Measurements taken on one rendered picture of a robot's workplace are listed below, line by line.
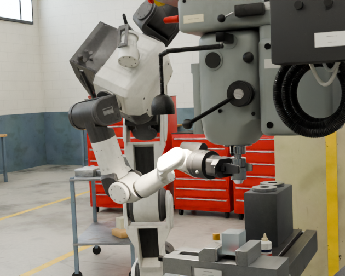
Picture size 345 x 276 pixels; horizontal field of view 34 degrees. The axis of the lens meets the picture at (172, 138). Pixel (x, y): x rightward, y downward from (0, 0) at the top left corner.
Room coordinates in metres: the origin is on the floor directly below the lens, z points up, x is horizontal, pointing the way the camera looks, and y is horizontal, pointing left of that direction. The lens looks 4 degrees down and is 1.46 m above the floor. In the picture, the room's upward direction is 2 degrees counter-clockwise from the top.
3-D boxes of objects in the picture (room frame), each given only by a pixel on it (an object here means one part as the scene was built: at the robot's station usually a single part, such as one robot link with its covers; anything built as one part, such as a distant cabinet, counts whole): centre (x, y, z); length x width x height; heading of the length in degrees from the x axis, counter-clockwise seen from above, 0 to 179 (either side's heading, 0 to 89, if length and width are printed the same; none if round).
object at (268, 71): (1.57, -0.37, 1.47); 0.24 x 0.19 x 0.26; 156
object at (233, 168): (1.63, -0.16, 1.24); 0.06 x 0.02 x 0.03; 41
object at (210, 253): (1.62, -0.11, 1.01); 0.12 x 0.06 x 0.04; 153
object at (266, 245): (1.70, -0.27, 0.97); 0.04 x 0.04 x 0.11
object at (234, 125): (1.65, -0.19, 1.47); 0.21 x 0.19 x 0.32; 156
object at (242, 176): (1.65, -0.19, 1.23); 0.05 x 0.05 x 0.06
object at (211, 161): (1.72, -0.13, 1.24); 0.13 x 0.12 x 0.10; 131
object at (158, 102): (1.74, 0.03, 1.43); 0.07 x 0.07 x 0.06
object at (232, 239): (1.60, -0.16, 1.03); 0.06 x 0.05 x 0.06; 153
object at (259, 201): (2.06, -0.34, 1.02); 0.22 x 0.12 x 0.20; 154
